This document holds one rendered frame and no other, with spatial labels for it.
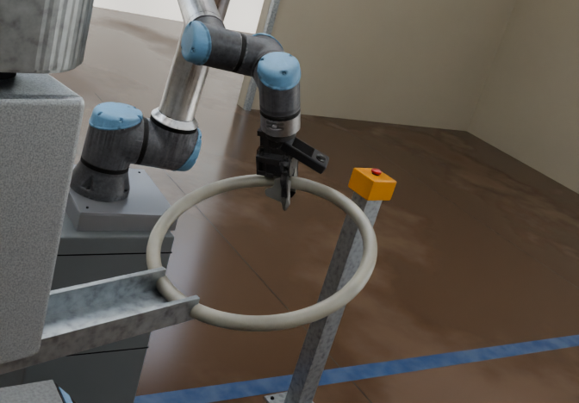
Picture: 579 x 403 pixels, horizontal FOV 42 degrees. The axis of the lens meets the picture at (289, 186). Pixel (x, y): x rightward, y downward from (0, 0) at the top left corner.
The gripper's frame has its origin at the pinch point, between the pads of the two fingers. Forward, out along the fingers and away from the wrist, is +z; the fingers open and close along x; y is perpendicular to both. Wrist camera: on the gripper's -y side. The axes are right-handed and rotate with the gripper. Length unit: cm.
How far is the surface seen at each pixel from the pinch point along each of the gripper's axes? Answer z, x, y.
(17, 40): -72, 67, 13
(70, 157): -54, 64, 12
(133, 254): 43, -14, 55
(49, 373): 75, 13, 76
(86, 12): -71, 57, 10
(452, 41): 254, -625, 3
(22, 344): -27, 76, 19
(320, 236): 205, -219, 47
